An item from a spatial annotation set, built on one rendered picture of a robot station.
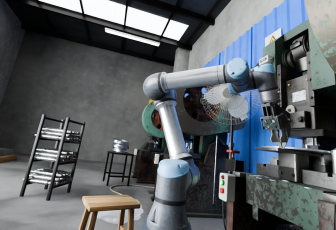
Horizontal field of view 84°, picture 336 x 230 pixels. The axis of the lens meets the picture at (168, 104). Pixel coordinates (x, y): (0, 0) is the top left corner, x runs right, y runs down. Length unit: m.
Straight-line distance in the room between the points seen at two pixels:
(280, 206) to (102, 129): 6.73
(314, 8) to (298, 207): 0.72
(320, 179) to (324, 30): 0.56
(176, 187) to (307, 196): 0.49
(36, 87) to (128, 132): 3.56
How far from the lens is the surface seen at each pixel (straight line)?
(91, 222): 1.41
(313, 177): 1.02
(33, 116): 7.78
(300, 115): 1.11
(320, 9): 0.84
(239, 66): 0.73
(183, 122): 2.18
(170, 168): 0.71
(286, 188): 0.98
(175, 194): 0.72
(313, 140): 1.17
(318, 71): 1.10
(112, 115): 7.36
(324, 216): 0.83
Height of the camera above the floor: 0.72
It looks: 13 degrees up
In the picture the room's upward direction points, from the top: 7 degrees clockwise
